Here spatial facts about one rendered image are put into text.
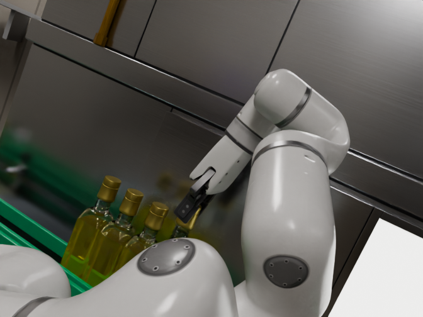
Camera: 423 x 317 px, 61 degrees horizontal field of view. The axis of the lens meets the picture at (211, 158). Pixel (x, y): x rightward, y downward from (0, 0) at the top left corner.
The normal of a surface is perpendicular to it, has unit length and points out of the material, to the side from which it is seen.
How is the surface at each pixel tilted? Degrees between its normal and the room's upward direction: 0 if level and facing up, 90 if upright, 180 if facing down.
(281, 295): 121
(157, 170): 90
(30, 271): 12
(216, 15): 90
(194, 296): 52
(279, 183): 47
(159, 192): 90
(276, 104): 113
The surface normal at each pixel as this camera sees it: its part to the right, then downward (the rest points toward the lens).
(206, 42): -0.34, 0.00
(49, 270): 0.71, -0.68
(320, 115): 0.25, 0.00
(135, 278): -0.34, -0.84
